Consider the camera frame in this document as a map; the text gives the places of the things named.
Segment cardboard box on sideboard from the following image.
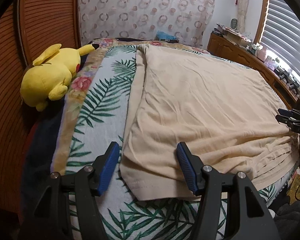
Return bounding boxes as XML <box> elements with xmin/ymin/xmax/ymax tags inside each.
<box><xmin>224</xmin><ymin>32</ymin><xmax>251</xmax><ymax>47</ymax></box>

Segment floral bedspread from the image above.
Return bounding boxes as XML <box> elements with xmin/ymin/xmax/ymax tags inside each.
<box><xmin>51</xmin><ymin>37</ymin><xmax>211</xmax><ymax>176</ymax></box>

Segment blue tissue box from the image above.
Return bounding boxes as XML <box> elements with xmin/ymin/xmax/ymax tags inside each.
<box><xmin>155</xmin><ymin>31</ymin><xmax>179</xmax><ymax>43</ymax></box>

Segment wooden slatted headboard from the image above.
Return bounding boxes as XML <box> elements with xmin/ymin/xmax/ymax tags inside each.
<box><xmin>0</xmin><ymin>0</ymin><xmax>81</xmax><ymax>215</ymax></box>

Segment wooden sideboard cabinet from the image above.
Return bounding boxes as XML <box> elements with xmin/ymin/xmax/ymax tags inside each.
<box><xmin>207</xmin><ymin>33</ymin><xmax>300</xmax><ymax>110</ymax></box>

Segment beige t-shirt yellow print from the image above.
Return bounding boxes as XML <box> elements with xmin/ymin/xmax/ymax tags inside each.
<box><xmin>120</xmin><ymin>44</ymin><xmax>299</xmax><ymax>201</ymax></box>

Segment pink container on sideboard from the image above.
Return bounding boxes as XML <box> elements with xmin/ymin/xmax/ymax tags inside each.
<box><xmin>257</xmin><ymin>47</ymin><xmax>267</xmax><ymax>61</ymax></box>

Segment patterned lace curtain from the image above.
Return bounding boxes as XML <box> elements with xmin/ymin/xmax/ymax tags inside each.
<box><xmin>78</xmin><ymin>0</ymin><xmax>215</xmax><ymax>47</ymax></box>

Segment yellow Pikachu plush toy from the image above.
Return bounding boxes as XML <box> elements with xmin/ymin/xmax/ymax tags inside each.
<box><xmin>20</xmin><ymin>43</ymin><xmax>99</xmax><ymax>112</ymax></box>

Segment small round desk fan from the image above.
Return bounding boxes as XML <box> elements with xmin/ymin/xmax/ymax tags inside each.
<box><xmin>230</xmin><ymin>18</ymin><xmax>238</xmax><ymax>30</ymax></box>

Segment white window blinds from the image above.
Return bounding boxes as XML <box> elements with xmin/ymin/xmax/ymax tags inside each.
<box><xmin>261</xmin><ymin>0</ymin><xmax>300</xmax><ymax>77</ymax></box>

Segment palm leaf print blanket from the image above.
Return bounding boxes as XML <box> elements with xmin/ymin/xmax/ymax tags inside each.
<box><xmin>62</xmin><ymin>44</ymin><xmax>299</xmax><ymax>240</ymax></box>

